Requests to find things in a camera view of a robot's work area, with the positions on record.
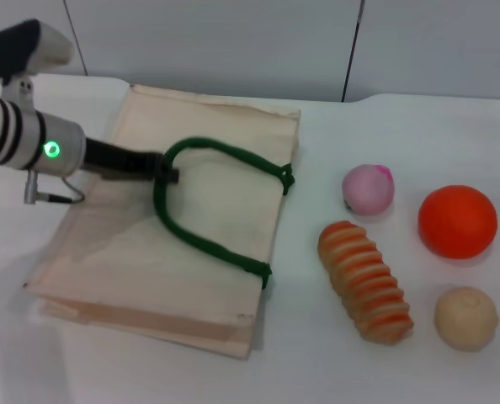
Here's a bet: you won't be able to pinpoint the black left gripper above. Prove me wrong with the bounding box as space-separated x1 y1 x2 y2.
81 136 180 185

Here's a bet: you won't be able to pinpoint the cream tote bag green handles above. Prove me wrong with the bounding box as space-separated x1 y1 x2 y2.
22 82 302 361

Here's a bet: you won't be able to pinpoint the orange striped ridged bread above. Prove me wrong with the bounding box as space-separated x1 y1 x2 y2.
316 220 416 347

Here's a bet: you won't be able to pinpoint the beige egg yolk pastry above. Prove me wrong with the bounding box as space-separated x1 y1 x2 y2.
433 285 500 353

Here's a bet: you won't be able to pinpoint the pink peach bun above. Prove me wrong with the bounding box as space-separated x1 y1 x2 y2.
341 162 396 217

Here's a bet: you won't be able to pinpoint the orange fruit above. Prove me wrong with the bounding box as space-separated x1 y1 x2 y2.
417 183 499 260

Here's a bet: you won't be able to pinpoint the left wrist cable connector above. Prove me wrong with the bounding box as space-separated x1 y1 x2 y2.
24 169 86 206

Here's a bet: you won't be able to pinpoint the left wrist camera housing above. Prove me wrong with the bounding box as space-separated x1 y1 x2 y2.
0 19 74 111

